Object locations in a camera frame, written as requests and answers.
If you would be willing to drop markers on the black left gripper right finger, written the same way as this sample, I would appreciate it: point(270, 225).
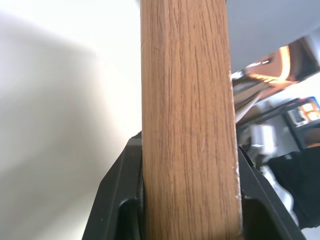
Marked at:
point(265, 215)

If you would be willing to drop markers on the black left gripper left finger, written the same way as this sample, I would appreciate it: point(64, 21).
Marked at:
point(113, 200)

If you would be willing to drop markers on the wooden plank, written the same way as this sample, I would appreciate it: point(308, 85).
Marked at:
point(187, 112)

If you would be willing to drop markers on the silver robot body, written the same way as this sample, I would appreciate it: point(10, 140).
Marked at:
point(263, 137)

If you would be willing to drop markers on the lit computer monitor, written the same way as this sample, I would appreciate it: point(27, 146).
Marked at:
point(305, 112)

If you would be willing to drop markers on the shiny reflective metal panel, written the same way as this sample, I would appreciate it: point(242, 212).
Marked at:
point(282, 65)

